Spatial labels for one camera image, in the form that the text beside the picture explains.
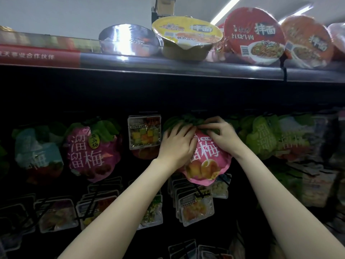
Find person's right hand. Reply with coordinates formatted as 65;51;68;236
199;116;246;159

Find person's left hand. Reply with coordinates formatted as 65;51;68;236
156;124;199;173

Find small pink round snack bag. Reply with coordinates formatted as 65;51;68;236
180;129;233;187

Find clear white candy packets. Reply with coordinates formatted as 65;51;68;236
168;174;233;200

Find clear yellow-label candy bag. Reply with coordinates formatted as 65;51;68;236
175;188;215;227

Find clear green candy packets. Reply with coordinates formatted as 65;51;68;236
139;194;164;230

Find green snack pouch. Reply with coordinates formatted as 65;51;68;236
270;164;303;203

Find row of small clear pouches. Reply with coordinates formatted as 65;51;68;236
168;240;235;259

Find clear mixed candy packets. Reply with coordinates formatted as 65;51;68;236
33;197;79;233

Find large teal round snack bag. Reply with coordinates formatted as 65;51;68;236
12;124;66;178

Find person's right forearm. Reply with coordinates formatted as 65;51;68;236
234;148;345;259

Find person's left forearm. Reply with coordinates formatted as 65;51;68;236
58;159;179;259

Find red noodle packet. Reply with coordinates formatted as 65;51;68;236
222;7;286;67

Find yellow lidded bowl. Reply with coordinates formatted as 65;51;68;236
151;16;223;62

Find orange noodle bowl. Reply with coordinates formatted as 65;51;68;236
280;15;335;69

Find ceiling light tube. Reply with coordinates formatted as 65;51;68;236
210;0;244;25

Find brown box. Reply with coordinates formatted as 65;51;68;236
153;0;177;19

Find red lidded noodle bowl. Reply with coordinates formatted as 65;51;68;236
328;21;345;54

